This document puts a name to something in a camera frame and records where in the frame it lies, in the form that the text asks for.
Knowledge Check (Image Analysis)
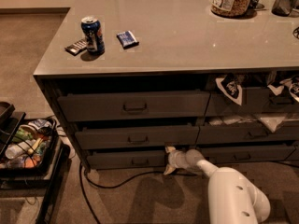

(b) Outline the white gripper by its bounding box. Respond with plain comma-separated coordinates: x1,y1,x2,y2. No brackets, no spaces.
164,146,189,175

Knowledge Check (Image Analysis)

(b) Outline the grey drawer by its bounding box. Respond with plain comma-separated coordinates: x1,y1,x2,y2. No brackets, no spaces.
197,123,299,145
206,87,299,117
87,149,167,169
197,144,296,163
57,91,209,121
75,125,199,149

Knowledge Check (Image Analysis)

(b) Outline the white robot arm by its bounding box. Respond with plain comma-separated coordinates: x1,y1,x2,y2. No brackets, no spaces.
164,147,271,224

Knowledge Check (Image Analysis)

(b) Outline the grey cabinet with countertop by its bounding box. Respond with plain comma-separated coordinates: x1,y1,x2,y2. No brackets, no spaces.
34,0,299,169

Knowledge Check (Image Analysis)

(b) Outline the black white chip bag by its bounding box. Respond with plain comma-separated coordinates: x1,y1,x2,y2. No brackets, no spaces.
216,74,243,105

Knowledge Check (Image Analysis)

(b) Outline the clear plastic bag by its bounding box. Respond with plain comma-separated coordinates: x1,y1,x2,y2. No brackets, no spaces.
207,113,299,133

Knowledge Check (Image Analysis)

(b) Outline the blue snack packet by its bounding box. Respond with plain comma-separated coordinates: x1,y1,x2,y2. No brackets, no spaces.
117,31,139,49

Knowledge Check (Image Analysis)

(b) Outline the black tray of items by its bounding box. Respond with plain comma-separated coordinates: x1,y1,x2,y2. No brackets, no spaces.
0,118,58,176

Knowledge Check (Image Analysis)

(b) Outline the dark chocolate bar wrapper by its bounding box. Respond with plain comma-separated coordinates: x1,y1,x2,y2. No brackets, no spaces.
64,38,87,56

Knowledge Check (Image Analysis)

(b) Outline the blue soda can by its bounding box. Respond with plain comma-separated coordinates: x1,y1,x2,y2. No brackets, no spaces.
81,16,105,55

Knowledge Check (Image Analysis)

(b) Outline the clear plastic bottle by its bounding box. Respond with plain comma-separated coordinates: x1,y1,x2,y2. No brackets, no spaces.
5,139,36,160

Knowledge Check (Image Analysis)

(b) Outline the large nut jar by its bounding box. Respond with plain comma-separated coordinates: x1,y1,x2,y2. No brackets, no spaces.
211,0,250,18

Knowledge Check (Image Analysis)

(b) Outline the dark glass bottle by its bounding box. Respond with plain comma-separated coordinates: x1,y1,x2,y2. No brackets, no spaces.
271,0,297,17

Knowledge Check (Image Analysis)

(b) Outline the black floor cable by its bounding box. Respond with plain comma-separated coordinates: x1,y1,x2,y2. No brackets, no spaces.
78,161,299,224

